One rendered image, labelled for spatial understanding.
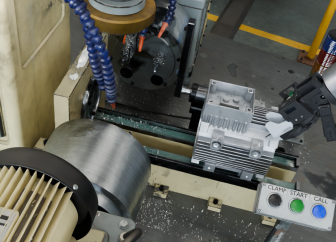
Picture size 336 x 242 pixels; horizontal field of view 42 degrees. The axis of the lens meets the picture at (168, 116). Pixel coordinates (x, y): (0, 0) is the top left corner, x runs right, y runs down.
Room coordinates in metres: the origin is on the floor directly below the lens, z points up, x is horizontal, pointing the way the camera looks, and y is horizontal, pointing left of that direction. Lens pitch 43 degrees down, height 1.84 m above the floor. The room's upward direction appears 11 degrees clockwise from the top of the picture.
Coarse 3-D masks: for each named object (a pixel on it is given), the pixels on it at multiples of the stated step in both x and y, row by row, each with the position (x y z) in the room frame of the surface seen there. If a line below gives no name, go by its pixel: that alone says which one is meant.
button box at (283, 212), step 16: (256, 192) 0.66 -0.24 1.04; (272, 192) 0.64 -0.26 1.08; (288, 192) 0.64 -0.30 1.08; (304, 192) 0.65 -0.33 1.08; (256, 208) 0.61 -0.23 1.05; (272, 208) 0.61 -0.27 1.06; (288, 208) 0.61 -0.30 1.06; (304, 208) 0.62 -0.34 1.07; (304, 224) 0.59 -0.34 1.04; (320, 224) 0.59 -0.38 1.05
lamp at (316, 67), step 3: (315, 60) 1.15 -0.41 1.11; (315, 63) 1.14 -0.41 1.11; (318, 63) 1.13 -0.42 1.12; (315, 66) 1.13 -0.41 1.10; (318, 66) 1.12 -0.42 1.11; (321, 66) 1.12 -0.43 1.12; (324, 66) 1.12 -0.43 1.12; (312, 69) 1.14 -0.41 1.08; (315, 69) 1.13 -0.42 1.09; (318, 69) 1.12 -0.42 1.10; (321, 69) 1.12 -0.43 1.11; (324, 69) 1.11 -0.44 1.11; (312, 72) 1.13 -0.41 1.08; (318, 72) 1.12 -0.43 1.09; (321, 72) 1.12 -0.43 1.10; (321, 75) 1.11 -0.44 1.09
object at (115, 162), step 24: (72, 120) 0.68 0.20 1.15; (96, 120) 0.67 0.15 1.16; (48, 144) 0.62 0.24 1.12; (72, 144) 0.60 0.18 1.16; (96, 144) 0.60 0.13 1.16; (120, 144) 0.63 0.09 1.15; (96, 168) 0.55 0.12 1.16; (120, 168) 0.57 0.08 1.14; (144, 168) 0.63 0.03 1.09; (96, 192) 0.50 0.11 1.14; (120, 192) 0.52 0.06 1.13
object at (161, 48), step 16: (160, 0) 1.24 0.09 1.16; (160, 16) 1.15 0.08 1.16; (176, 16) 1.20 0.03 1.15; (176, 32) 1.13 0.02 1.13; (112, 48) 1.11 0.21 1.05; (144, 48) 1.10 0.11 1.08; (160, 48) 1.09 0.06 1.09; (176, 48) 1.09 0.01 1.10; (112, 64) 1.11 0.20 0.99; (144, 64) 1.10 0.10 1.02; (160, 64) 1.06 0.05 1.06; (176, 64) 1.09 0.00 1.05; (128, 80) 1.10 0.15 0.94; (144, 80) 1.10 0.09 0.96; (160, 80) 1.09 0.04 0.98
